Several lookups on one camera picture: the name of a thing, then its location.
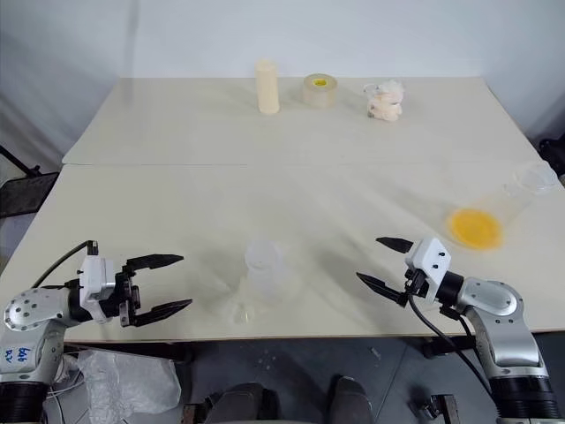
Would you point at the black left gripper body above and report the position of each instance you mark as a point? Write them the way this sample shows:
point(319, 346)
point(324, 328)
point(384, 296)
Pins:
point(125, 296)

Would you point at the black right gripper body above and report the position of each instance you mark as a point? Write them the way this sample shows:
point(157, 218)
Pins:
point(419, 285)

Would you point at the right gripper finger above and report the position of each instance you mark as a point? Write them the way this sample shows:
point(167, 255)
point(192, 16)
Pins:
point(381, 287)
point(397, 244)

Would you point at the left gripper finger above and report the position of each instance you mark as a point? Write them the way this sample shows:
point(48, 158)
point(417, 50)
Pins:
point(163, 311)
point(154, 260)

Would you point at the flask with orange liquid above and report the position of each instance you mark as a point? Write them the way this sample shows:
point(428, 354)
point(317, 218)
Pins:
point(476, 227)

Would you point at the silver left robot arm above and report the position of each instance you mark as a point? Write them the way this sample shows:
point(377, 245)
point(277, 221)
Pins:
point(26, 309)

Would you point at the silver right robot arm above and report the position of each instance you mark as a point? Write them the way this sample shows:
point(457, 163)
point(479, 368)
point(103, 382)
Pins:
point(494, 305)

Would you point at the translucent plastic flask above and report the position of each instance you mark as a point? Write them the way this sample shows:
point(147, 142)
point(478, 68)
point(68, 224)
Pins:
point(265, 289)

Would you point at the clear plastic bag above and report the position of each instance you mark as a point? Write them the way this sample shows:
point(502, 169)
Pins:
point(128, 388)

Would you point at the dark rounded shape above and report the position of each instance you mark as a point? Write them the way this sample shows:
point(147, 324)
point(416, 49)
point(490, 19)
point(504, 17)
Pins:
point(351, 402)
point(247, 404)

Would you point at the dark metal clamp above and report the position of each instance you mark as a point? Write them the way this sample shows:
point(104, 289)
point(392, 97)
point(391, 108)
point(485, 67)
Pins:
point(439, 411)

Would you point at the beige tape roll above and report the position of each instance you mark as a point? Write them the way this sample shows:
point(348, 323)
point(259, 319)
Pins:
point(318, 95)

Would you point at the black equipment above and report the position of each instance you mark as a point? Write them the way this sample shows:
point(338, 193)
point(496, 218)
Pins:
point(554, 156)

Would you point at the cream cylinder container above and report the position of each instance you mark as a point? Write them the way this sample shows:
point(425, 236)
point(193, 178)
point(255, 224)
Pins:
point(268, 88)

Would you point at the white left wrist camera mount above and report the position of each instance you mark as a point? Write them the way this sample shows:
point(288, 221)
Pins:
point(95, 276)

